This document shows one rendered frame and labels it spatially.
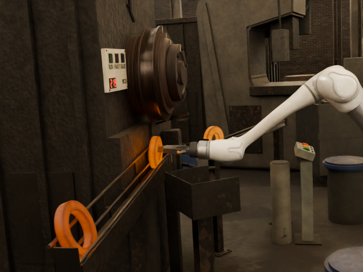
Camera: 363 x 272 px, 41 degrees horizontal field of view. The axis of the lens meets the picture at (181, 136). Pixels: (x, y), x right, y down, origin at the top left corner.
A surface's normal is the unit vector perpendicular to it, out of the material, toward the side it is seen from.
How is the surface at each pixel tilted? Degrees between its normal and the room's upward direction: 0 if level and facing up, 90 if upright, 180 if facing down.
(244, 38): 90
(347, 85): 86
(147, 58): 68
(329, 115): 90
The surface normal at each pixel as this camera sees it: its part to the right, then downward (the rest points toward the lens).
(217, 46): -0.43, 0.16
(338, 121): 0.07, 0.15
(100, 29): 0.98, -0.03
